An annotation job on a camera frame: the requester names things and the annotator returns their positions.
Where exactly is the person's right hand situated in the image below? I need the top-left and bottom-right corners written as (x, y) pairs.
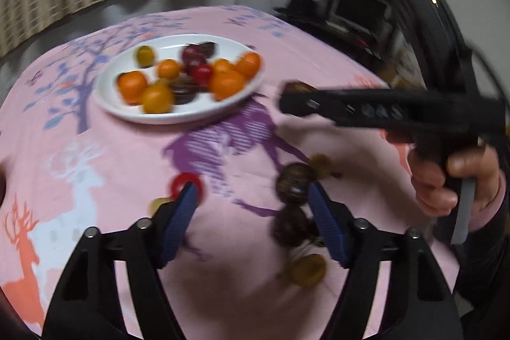
top-left (408, 145), bottom-right (500, 215)

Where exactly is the white oval plate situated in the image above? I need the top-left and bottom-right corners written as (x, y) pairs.
top-left (93, 33), bottom-right (266, 125)

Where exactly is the black hat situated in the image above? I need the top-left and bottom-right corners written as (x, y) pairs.
top-left (289, 0), bottom-right (319, 12)

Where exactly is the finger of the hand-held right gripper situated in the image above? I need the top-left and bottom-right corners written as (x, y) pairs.
top-left (279, 87), bottom-right (403, 127)

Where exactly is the dark purple plum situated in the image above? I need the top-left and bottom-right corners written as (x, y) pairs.
top-left (197, 41), bottom-right (219, 58)
top-left (182, 44), bottom-right (206, 65)

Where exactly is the person's right forearm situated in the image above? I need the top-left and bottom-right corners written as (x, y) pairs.
top-left (454, 173), bottom-right (510, 309)

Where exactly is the red cherry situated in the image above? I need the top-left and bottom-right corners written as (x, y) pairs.
top-left (169, 173), bottom-right (206, 201)
top-left (193, 64), bottom-right (213, 83)

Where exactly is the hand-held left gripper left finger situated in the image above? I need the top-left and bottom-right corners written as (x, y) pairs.
top-left (42, 183), bottom-right (199, 340)

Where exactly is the computer monitor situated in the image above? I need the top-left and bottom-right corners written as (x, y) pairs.
top-left (332, 0), bottom-right (393, 34)

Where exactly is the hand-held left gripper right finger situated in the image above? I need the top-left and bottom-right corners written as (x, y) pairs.
top-left (309, 183), bottom-right (465, 340)

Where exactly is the pink deer print tablecloth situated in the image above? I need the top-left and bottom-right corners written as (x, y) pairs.
top-left (0, 5), bottom-right (463, 336)

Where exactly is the dark brown persimmon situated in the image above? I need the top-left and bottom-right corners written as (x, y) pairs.
top-left (271, 206), bottom-right (315, 248)
top-left (275, 163), bottom-right (317, 205)
top-left (284, 82), bottom-right (315, 96)
top-left (169, 79), bottom-right (199, 104)

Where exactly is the black computer desk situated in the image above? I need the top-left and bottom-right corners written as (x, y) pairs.
top-left (275, 0), bottom-right (399, 66)

